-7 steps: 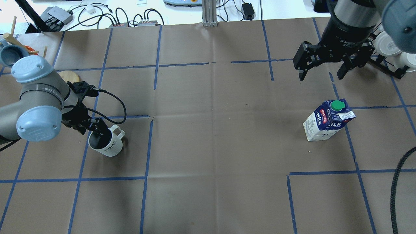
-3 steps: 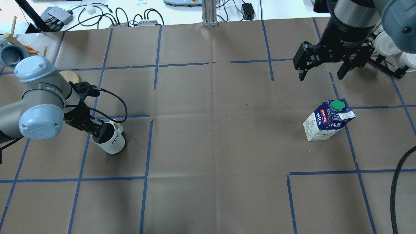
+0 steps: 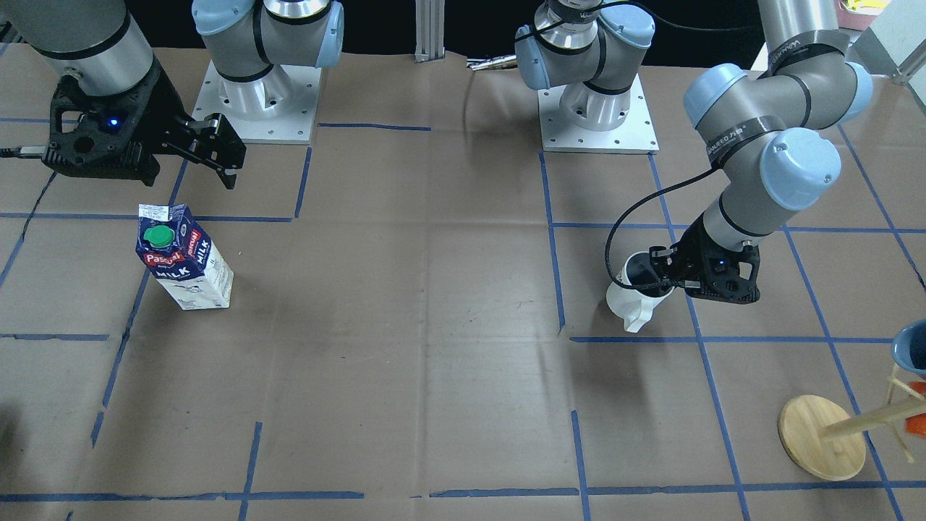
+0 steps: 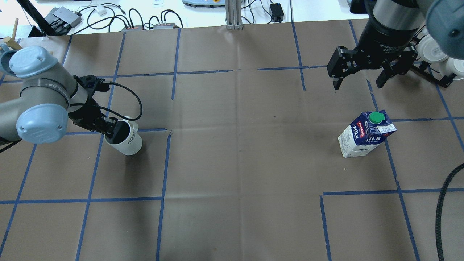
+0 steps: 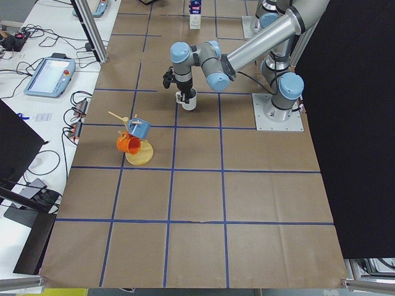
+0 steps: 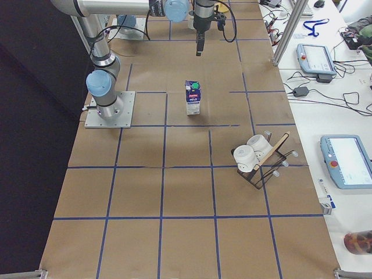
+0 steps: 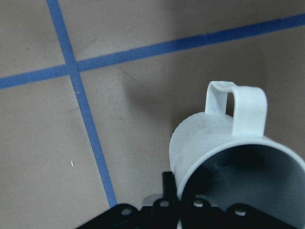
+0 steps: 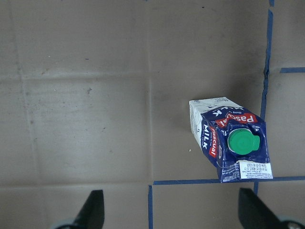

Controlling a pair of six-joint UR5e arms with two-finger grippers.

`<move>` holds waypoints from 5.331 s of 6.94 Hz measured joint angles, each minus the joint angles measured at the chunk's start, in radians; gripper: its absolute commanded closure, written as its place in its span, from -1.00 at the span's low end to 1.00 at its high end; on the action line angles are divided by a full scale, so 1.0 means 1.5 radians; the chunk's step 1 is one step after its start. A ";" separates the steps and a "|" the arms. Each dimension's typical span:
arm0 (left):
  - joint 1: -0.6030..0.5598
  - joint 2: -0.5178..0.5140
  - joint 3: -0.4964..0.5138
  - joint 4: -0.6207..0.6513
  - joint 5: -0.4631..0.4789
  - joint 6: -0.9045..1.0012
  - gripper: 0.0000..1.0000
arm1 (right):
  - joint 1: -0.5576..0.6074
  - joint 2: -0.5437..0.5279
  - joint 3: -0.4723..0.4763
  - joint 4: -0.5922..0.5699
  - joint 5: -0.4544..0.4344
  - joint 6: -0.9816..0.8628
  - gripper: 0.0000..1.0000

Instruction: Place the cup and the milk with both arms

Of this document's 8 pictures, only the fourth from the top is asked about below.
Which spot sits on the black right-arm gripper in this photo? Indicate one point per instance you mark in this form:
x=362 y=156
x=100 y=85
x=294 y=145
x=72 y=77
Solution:
x=386 y=38

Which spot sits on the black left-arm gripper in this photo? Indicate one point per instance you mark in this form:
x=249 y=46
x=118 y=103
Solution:
x=83 y=116

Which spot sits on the white ceramic mug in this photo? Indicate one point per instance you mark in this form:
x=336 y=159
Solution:
x=125 y=138

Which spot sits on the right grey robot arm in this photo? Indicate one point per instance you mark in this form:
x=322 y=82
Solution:
x=442 y=18

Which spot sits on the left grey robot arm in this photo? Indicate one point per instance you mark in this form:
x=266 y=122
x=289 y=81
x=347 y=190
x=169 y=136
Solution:
x=49 y=97

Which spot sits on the blue white milk carton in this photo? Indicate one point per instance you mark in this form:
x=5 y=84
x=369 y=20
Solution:
x=365 y=133

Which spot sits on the white cup on rack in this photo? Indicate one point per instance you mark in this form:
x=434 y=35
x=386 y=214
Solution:
x=453 y=65
x=430 y=51

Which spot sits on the black power adapter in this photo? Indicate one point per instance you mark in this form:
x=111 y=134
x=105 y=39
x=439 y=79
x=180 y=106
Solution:
x=277 y=13

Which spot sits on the blue mug on stand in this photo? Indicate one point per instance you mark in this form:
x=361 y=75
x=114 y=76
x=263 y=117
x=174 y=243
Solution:
x=4 y=62

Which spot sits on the grey usb hub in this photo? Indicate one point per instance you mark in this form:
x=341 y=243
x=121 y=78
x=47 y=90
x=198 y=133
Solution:
x=61 y=16

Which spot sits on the wooden mug tree stand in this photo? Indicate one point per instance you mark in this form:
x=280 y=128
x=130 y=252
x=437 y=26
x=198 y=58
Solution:
x=10 y=41

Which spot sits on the aluminium profile post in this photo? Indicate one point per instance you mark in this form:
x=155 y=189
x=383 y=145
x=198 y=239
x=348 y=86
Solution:
x=233 y=14

